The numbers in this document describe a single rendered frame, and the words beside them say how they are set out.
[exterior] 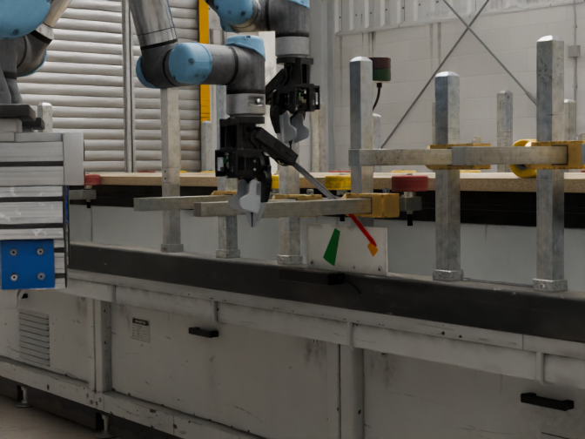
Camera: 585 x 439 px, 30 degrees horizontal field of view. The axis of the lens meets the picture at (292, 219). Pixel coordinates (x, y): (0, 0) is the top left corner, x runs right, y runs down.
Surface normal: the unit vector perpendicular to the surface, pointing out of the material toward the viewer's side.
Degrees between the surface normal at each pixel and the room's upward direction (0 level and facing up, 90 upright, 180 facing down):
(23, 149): 90
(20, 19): 95
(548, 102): 90
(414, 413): 91
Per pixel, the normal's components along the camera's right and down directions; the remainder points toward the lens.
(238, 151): 0.63, 0.04
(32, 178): 0.18, 0.05
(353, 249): -0.78, 0.04
